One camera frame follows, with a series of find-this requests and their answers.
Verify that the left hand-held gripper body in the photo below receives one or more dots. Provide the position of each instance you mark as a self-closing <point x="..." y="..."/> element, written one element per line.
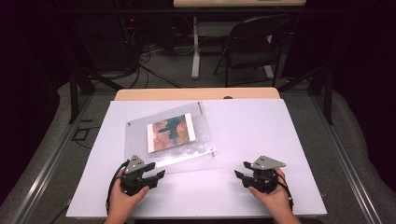
<point x="134" y="179"/>

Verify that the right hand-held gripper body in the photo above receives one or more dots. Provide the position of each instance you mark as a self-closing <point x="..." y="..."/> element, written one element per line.
<point x="264" y="180"/>

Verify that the clear acrylic photo frame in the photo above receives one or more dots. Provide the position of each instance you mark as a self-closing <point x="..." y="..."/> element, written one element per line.
<point x="171" y="133"/>

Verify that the person's right hand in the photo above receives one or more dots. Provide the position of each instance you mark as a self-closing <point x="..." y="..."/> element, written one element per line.
<point x="277" y="200"/>

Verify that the person's left hand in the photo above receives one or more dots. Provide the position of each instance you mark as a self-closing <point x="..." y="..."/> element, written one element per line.
<point x="123" y="203"/>

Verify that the white board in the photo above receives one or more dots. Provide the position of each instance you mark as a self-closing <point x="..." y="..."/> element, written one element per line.
<point x="249" y="130"/>

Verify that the wooden table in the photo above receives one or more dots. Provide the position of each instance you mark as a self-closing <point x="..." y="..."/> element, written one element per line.
<point x="193" y="94"/>

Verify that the black metal stand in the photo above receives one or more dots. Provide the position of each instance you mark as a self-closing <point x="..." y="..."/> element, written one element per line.
<point x="328" y="93"/>
<point x="73" y="93"/>

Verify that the black folding chair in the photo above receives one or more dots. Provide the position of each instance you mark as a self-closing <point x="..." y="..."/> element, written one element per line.
<point x="249" y="57"/>

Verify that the white-legged desk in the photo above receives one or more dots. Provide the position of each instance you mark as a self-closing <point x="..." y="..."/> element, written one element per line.
<point x="195" y="62"/>

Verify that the dark computer tower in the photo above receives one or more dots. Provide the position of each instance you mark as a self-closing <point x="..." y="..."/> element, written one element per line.
<point x="129" y="37"/>

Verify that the aluminium rail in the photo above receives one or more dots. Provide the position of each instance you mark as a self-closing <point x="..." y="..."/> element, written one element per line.
<point x="46" y="174"/>
<point x="348" y="174"/>

